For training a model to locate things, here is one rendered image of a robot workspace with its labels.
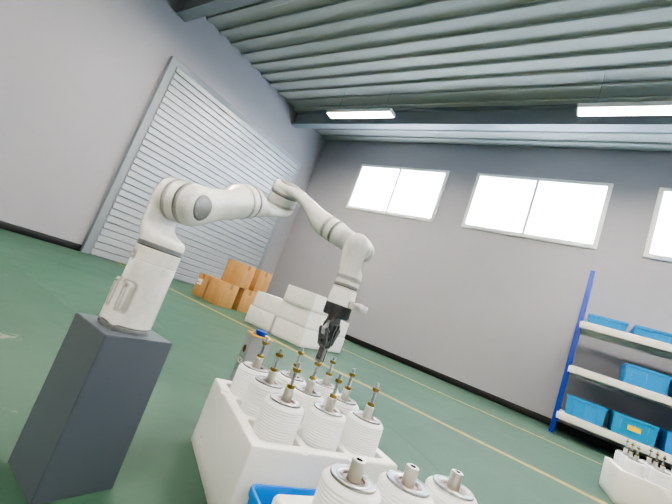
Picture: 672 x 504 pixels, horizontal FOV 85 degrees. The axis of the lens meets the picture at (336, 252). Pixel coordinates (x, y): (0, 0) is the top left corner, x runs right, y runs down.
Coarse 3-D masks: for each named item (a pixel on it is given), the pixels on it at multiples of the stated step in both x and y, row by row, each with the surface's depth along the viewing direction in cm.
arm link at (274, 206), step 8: (248, 184) 99; (272, 192) 114; (264, 200) 100; (272, 200) 114; (280, 200) 113; (288, 200) 114; (264, 208) 101; (272, 208) 109; (280, 208) 114; (288, 208) 115; (256, 216) 102; (264, 216) 107; (272, 216) 111; (280, 216) 114
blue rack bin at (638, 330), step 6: (630, 330) 435; (636, 330) 404; (642, 330) 401; (648, 330) 399; (654, 330) 396; (642, 336) 401; (648, 336) 398; (654, 336) 395; (660, 336) 393; (666, 336) 390; (666, 342) 389
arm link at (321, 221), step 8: (280, 184) 113; (288, 184) 114; (280, 192) 113; (288, 192) 112; (296, 192) 112; (304, 192) 116; (296, 200) 116; (304, 200) 110; (312, 200) 112; (304, 208) 110; (312, 208) 109; (320, 208) 110; (312, 216) 108; (320, 216) 108; (328, 216) 108; (312, 224) 109; (320, 224) 107; (328, 224) 106; (320, 232) 108; (328, 232) 106
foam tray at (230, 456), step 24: (216, 384) 103; (216, 408) 96; (240, 408) 89; (216, 432) 90; (240, 432) 78; (216, 456) 84; (240, 456) 74; (264, 456) 73; (288, 456) 76; (312, 456) 78; (336, 456) 82; (360, 456) 87; (384, 456) 92; (216, 480) 79; (240, 480) 71; (264, 480) 74; (288, 480) 76; (312, 480) 79
